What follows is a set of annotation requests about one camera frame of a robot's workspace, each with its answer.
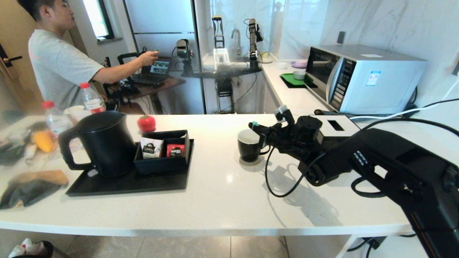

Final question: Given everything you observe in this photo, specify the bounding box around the black electric kettle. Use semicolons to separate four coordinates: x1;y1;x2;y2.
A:
57;110;137;178

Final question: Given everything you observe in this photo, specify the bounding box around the white tea bag packet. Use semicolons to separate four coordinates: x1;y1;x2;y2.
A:
139;138;164;159

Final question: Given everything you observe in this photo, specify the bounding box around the black mug white inside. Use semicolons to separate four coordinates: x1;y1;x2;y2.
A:
237;129;271;163

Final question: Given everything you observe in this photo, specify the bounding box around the clear glass coaster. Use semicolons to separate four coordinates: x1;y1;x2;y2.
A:
233;149;265;166

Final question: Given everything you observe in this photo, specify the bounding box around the black tissue box white lid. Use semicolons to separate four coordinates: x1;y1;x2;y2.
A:
316;115;362;134

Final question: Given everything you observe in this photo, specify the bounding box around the green mat on black tray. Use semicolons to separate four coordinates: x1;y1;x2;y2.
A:
279;73;318;89

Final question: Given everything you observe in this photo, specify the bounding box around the red coffee sachet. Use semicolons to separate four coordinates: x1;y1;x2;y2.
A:
166;144;185;158

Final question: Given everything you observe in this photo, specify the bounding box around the metal kitchen faucet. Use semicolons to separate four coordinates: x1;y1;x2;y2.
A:
231;29;241;54

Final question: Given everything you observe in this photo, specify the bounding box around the black compartment box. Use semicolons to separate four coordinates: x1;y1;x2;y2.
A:
133;130;191;176

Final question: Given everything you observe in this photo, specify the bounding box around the brown wooden table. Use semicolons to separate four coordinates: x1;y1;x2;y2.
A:
108;76;186;115

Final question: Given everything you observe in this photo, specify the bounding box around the silver microwave oven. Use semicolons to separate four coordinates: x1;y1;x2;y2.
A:
304;45;428;115

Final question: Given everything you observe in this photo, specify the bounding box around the red tomato shaped object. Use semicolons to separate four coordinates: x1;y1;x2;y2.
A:
137;115;157;133

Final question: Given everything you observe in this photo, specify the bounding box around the black laptop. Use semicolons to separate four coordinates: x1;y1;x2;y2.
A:
131;59;172;86

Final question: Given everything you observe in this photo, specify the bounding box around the black serving tray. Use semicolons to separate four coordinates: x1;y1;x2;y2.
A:
65;139;195;197

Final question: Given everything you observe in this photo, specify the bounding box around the black power adapter brick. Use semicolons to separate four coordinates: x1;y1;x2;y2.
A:
360;236;388;250

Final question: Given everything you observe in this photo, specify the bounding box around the grey refrigerator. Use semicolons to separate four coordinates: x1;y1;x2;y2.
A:
123;0;207;115

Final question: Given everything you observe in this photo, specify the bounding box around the water bottle with red label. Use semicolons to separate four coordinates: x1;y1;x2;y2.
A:
80;82;106;114

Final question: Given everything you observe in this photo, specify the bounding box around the white paper cup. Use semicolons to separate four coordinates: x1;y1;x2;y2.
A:
64;105;86;123

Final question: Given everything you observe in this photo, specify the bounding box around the clear water bottle red cap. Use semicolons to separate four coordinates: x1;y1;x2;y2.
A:
41;101;73;136

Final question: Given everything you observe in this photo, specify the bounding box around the person in grey shirt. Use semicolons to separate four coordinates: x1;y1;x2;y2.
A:
17;0;159;111

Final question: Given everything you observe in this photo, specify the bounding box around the brown cork board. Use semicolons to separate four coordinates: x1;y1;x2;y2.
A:
14;170;68;187

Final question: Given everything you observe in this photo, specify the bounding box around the yellow soft object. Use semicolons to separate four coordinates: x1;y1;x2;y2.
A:
32;131;56;154

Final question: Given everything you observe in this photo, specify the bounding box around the black cloth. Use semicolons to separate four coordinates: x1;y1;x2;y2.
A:
0;179;63;210

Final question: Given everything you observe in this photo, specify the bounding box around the black trash bin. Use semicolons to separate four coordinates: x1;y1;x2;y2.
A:
8;238;54;258

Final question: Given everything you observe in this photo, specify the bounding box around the dark cloth bundle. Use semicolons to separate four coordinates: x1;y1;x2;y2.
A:
0;142;26;166

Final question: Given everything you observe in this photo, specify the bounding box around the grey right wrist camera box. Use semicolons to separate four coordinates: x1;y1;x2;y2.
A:
274;105;289;121

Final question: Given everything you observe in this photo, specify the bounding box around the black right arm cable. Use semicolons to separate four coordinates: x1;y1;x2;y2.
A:
265;118;459;198

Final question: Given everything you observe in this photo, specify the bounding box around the white wire basket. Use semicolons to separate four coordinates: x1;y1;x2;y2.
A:
213;49;230;67

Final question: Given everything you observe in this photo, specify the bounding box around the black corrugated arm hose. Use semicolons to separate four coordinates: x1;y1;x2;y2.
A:
351;177;387;199

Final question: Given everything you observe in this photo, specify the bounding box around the black upright frame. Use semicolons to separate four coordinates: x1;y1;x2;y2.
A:
212;16;226;50

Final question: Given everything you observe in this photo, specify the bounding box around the black camera head on stand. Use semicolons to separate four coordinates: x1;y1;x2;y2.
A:
175;39;196;76

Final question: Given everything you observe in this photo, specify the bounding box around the white power cable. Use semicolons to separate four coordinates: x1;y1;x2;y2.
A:
349;77;459;121

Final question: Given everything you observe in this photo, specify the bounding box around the black teleoperation handle rig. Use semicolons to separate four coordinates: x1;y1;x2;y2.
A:
103;48;151;105

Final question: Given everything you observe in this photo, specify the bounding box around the thick black adapter cable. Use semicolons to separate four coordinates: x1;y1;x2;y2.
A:
346;234;417;258

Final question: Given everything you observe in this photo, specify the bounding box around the black power cable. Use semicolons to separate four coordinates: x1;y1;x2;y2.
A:
402;98;459;115

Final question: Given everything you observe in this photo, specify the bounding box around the window with dark frame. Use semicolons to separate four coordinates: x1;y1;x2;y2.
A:
82;0;115;42

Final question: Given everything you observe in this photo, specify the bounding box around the black door handle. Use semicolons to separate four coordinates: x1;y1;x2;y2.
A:
0;43;23;68

